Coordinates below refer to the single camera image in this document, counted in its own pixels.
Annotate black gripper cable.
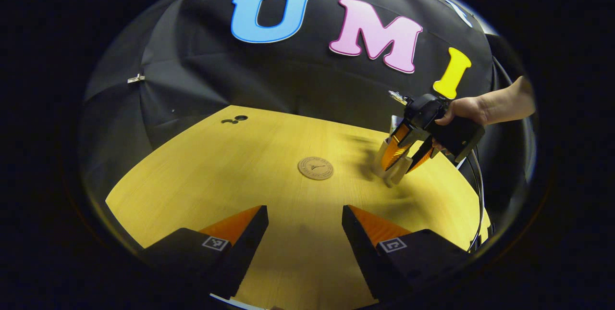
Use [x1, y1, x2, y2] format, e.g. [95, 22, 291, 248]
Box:
[456, 149, 485, 253]

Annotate black backdrop cloth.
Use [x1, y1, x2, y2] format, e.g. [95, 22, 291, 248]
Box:
[79, 0, 536, 234]

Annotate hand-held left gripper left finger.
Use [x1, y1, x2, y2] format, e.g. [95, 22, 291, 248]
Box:
[139, 205, 269, 300]

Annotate round cork coaster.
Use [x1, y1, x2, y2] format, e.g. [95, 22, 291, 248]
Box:
[297, 157, 334, 181]

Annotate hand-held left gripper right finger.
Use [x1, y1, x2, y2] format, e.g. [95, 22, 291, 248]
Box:
[342, 205, 472, 300]

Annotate wooden desktop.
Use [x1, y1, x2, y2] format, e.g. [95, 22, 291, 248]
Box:
[106, 105, 492, 310]

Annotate beige cup with handle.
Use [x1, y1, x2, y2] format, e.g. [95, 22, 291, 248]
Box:
[375, 137, 415, 188]

